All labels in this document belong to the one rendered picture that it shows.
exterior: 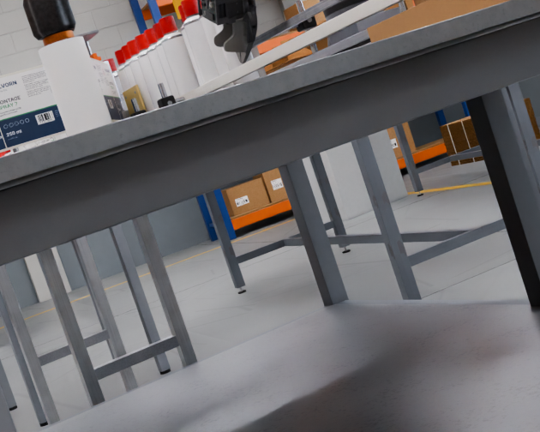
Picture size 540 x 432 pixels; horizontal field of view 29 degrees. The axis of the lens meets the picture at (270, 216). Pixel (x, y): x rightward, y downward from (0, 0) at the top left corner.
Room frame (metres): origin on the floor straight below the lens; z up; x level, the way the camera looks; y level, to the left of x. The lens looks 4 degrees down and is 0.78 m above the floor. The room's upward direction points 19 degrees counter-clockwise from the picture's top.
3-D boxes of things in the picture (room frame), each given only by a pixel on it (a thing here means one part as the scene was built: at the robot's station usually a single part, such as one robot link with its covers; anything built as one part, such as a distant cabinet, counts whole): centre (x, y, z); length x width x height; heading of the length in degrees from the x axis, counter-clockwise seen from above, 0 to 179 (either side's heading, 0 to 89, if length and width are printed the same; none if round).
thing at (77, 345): (3.45, 0.66, 0.47); 1.17 x 0.36 x 0.95; 25
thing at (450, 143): (9.08, -2.06, 0.18); 0.64 x 0.52 x 0.37; 112
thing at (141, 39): (2.37, 0.14, 0.98); 0.05 x 0.05 x 0.20
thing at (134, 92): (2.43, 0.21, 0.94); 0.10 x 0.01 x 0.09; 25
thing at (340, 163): (8.05, -0.62, 0.61); 0.70 x 0.60 x 1.22; 31
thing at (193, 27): (2.08, 0.02, 0.98); 0.05 x 0.05 x 0.20
